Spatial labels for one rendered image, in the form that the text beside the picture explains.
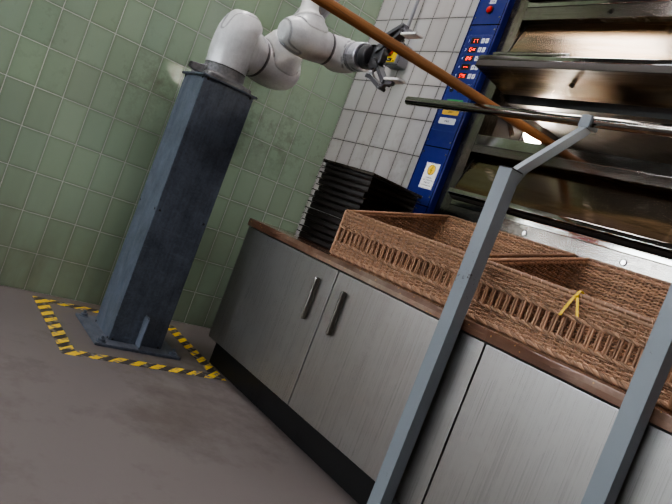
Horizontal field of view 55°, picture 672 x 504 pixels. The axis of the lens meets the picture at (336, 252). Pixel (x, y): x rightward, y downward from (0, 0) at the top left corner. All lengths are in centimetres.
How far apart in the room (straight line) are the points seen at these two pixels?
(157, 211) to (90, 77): 64
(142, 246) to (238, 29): 83
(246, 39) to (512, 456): 165
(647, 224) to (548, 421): 80
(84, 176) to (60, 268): 38
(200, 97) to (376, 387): 118
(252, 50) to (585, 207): 127
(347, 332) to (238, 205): 126
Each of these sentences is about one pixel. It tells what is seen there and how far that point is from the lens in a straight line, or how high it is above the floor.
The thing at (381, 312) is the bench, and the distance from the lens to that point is 181.
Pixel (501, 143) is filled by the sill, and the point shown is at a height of 116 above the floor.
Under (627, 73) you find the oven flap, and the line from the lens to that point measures 211.
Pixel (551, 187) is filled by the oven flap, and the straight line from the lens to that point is 227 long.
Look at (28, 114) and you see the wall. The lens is 267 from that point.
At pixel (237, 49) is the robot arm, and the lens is 242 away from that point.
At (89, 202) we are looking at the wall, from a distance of 276.
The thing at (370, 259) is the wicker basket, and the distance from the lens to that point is 196.
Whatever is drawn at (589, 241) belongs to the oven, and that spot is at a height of 90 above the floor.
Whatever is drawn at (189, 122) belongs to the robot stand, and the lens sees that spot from 234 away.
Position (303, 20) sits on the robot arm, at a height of 121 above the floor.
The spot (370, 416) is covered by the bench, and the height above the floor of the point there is 23.
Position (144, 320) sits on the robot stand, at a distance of 243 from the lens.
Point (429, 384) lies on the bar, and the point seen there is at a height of 40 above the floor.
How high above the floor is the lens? 70
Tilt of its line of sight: 3 degrees down
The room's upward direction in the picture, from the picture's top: 21 degrees clockwise
